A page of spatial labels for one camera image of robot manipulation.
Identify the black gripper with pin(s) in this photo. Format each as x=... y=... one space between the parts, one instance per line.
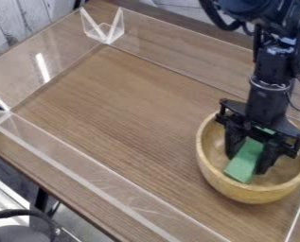
x=260 y=119

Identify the green rectangular block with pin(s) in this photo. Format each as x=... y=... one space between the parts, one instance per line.
x=240 y=168

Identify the brown wooden bowl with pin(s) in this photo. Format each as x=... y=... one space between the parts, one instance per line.
x=265 y=188

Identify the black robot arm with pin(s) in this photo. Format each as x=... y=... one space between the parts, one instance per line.
x=276 y=34

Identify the black table leg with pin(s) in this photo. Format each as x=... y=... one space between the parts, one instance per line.
x=41 y=200

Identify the clear acrylic enclosure wall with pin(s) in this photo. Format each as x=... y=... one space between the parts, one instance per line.
x=105 y=93

